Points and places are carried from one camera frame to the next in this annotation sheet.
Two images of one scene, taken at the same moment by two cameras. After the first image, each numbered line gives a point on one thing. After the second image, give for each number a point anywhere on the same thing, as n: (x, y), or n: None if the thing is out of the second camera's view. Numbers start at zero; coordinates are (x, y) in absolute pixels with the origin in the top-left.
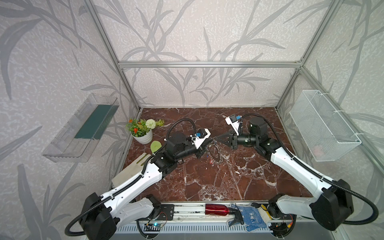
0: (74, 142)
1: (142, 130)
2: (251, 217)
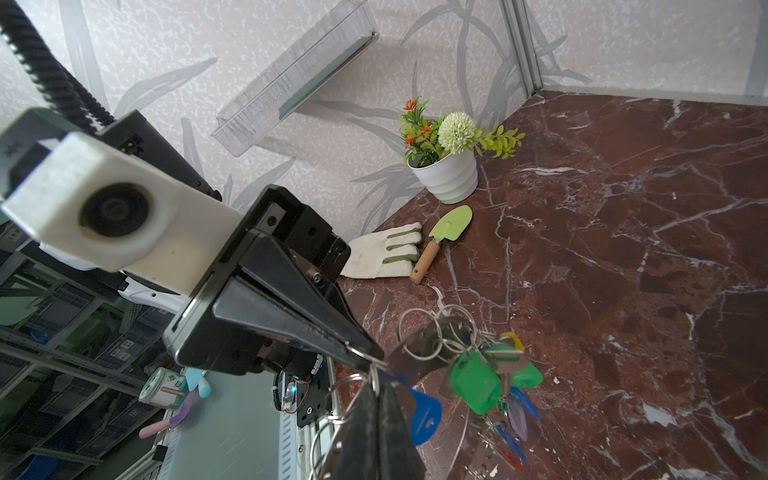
0: (331, 37)
1: (443, 153)
2: None
